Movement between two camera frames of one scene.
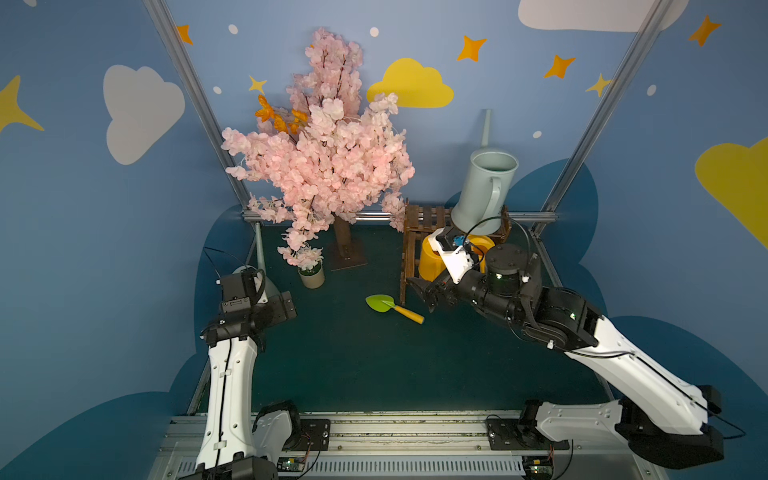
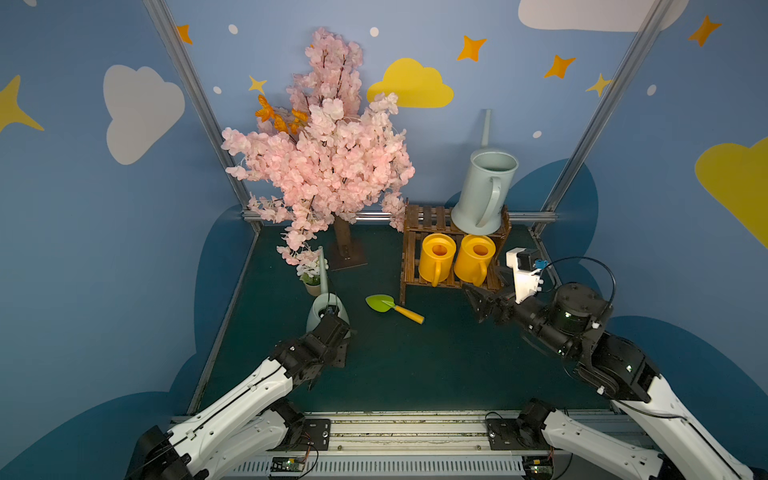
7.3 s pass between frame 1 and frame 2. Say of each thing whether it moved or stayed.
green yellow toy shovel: stayed
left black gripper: moved
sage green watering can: moved
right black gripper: moved
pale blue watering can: stayed
